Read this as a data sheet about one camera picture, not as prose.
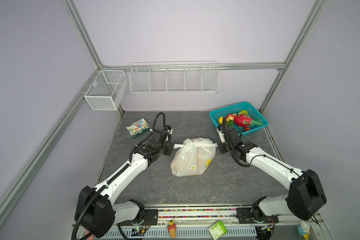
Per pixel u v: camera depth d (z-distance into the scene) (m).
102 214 0.39
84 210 0.37
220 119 1.12
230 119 1.08
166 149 0.72
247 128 1.05
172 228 0.69
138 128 1.04
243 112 1.12
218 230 0.69
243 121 1.04
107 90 0.96
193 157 0.79
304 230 0.68
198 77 1.03
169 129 0.72
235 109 1.13
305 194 0.42
